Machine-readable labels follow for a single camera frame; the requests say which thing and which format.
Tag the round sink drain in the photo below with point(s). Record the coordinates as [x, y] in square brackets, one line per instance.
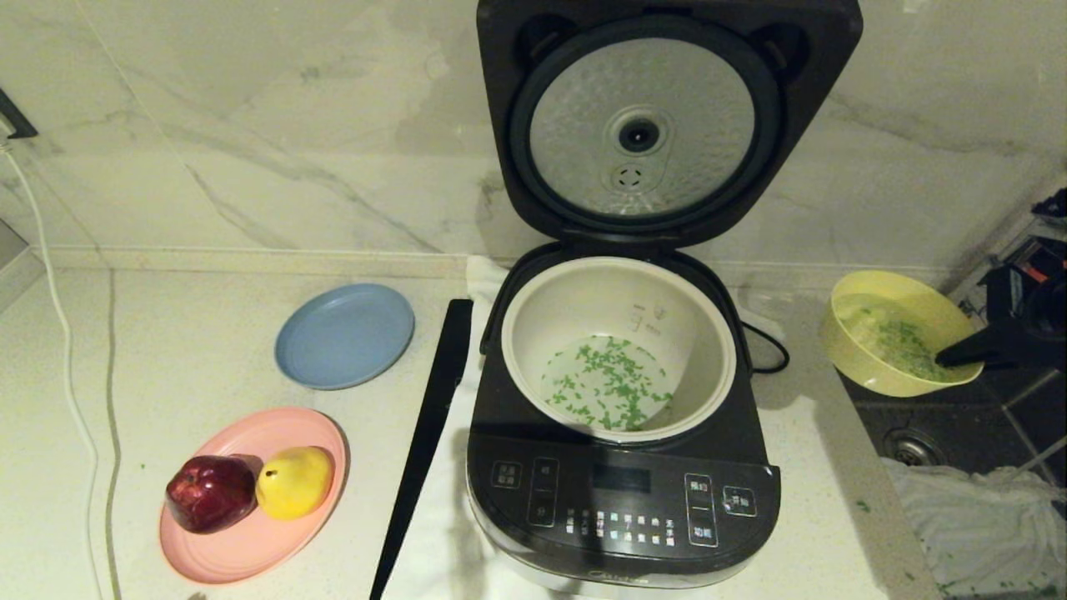
[909, 450]

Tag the black rice cooker lid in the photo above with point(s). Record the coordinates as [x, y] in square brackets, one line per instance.
[517, 167]

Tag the yellow pear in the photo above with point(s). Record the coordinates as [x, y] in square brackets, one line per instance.
[293, 483]

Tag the stainless steel sink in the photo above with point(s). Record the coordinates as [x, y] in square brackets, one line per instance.
[959, 417]

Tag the white cloth in sink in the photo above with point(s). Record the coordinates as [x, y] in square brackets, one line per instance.
[975, 525]

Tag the dark red apple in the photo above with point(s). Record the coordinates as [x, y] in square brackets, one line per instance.
[210, 494]

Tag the blue round plate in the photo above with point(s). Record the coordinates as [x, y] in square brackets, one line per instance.
[346, 337]

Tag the black flat panel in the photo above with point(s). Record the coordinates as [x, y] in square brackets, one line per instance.
[433, 400]

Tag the black wall fixture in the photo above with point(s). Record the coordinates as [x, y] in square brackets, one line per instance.
[15, 117]

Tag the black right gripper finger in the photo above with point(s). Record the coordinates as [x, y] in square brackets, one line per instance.
[984, 354]

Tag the black rice cooker body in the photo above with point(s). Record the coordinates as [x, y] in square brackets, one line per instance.
[617, 500]

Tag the yellow bowl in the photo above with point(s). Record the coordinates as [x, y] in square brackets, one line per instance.
[859, 367]

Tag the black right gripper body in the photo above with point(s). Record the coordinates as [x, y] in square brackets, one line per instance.
[1038, 325]

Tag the pink round plate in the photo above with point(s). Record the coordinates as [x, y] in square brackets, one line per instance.
[250, 550]

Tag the white inner pot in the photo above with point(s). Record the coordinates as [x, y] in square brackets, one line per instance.
[583, 300]

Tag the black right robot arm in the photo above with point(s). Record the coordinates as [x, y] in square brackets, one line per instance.
[1054, 204]

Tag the white towel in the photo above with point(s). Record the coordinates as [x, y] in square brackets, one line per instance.
[433, 554]

